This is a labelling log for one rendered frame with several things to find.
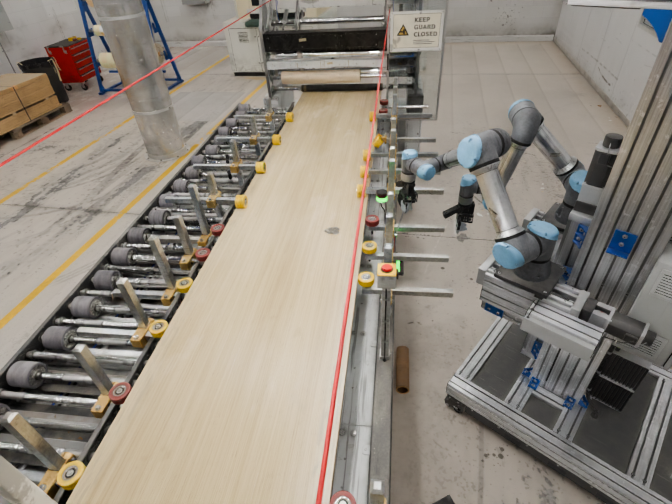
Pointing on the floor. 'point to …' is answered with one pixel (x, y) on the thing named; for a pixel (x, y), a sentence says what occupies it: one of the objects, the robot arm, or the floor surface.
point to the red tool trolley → (73, 61)
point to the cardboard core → (402, 369)
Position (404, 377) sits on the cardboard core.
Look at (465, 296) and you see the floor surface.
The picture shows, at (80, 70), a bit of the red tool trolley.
